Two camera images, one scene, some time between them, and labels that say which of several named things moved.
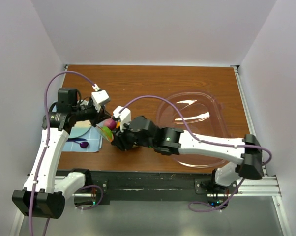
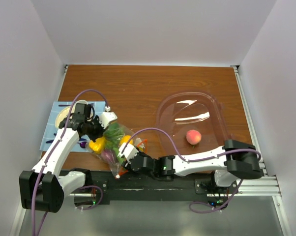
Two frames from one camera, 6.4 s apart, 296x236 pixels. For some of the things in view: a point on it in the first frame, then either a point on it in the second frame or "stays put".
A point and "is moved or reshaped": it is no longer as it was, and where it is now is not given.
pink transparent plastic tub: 197,112 stays put
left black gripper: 99,116 → 101,130
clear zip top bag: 105,129 is moved or reshaped
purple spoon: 83,144 stays put
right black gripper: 120,140 → 125,165
